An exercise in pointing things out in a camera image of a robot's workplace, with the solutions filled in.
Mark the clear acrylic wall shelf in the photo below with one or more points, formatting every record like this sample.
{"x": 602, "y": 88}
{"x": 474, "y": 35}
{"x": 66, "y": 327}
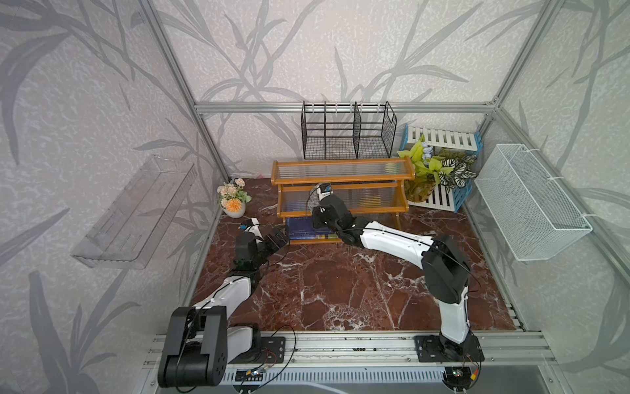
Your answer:
{"x": 130, "y": 231}

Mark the flower pot with orange flowers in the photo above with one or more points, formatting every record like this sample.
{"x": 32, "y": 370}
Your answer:
{"x": 233, "y": 198}

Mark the black wire rack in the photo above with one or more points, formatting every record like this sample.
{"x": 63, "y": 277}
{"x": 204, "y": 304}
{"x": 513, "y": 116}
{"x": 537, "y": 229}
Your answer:
{"x": 347, "y": 131}

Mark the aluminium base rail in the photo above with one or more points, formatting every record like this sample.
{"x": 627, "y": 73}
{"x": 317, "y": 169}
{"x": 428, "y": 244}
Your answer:
{"x": 397, "y": 349}

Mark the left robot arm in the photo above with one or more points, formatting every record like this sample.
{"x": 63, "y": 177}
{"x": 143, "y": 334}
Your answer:
{"x": 199, "y": 343}

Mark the orange wooden bookshelf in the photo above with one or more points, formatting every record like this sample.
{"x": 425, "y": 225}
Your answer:
{"x": 367, "y": 186}

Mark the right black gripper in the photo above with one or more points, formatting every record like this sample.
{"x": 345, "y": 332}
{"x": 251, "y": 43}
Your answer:
{"x": 315, "y": 214}

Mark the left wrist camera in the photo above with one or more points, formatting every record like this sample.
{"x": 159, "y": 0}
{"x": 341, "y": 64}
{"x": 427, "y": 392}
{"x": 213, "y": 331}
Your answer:
{"x": 251, "y": 225}

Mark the green potted plant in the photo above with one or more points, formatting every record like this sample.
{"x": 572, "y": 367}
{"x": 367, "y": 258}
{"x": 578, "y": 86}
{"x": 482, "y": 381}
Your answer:
{"x": 427, "y": 168}

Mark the variegated dark leaf plant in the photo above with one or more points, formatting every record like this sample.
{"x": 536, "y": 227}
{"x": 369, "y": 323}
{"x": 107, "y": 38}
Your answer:
{"x": 457, "y": 169}

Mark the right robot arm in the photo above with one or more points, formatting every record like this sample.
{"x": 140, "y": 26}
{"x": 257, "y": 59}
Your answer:
{"x": 447, "y": 274}

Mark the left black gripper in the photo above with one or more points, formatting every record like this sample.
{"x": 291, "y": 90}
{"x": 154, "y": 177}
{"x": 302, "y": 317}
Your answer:
{"x": 276, "y": 245}

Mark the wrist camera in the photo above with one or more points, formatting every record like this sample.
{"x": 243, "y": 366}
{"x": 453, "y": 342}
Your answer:
{"x": 324, "y": 190}
{"x": 251, "y": 225}

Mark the white slatted crate blue frame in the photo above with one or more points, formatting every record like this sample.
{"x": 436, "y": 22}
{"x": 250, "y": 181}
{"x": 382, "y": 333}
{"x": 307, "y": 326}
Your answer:
{"x": 442, "y": 141}

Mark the grey fluffy cloth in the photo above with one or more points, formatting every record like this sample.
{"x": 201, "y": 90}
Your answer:
{"x": 313, "y": 199}

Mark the white mesh wall basket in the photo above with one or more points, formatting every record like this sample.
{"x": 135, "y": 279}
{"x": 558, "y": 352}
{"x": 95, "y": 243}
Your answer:
{"x": 534, "y": 214}

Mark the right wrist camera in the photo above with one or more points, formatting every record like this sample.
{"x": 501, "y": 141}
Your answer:
{"x": 324, "y": 190}

